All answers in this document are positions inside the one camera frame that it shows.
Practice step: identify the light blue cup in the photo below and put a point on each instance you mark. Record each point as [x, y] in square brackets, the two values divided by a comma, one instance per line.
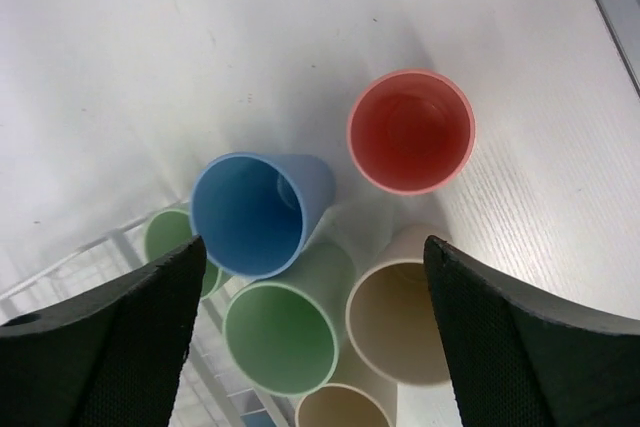
[258, 419]

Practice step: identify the beige cup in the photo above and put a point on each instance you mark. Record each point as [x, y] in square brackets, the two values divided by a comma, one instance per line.
[389, 314]
[355, 396]

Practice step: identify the green cup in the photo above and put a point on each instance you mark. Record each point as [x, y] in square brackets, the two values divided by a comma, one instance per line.
[285, 333]
[167, 230]

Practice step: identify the clear wire dish rack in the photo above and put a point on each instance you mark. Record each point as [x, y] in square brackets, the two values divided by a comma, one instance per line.
[212, 390]

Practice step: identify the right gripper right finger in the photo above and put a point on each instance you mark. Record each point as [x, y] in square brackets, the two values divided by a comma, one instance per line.
[520, 356]

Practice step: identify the pink cup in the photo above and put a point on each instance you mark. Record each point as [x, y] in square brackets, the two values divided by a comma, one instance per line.
[411, 131]

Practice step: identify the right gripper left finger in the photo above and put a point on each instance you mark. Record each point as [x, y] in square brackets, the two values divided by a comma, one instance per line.
[111, 356]

